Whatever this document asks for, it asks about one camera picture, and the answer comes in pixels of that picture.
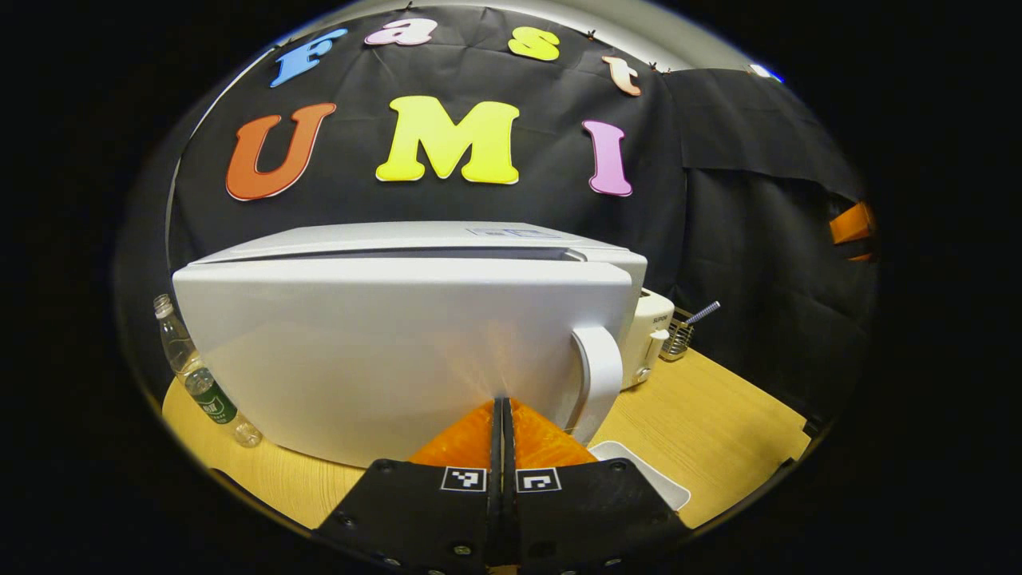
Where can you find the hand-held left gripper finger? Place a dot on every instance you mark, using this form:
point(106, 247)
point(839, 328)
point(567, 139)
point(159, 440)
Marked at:
point(496, 527)
point(509, 527)

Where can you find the metal utensil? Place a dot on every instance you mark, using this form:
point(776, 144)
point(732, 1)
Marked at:
point(703, 311)

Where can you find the white microwave oven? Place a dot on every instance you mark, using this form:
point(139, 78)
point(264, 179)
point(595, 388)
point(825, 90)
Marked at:
point(399, 343)

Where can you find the white toaster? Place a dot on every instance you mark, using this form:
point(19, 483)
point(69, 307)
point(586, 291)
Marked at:
point(651, 319)

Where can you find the white rectangular tray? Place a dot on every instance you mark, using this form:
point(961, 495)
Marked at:
point(647, 471)

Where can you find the clear plastic water bottle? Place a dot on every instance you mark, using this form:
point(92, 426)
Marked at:
point(209, 391)

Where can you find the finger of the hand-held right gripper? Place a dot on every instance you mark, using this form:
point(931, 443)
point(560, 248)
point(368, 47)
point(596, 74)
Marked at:
point(850, 224)

